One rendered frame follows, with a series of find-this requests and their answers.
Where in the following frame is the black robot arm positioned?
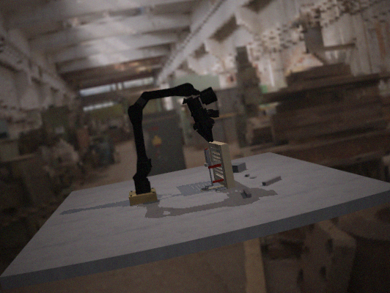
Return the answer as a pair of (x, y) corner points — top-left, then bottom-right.
(128, 84), (219, 195)

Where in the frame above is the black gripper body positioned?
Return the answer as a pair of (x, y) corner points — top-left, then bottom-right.
(191, 108), (215, 130)

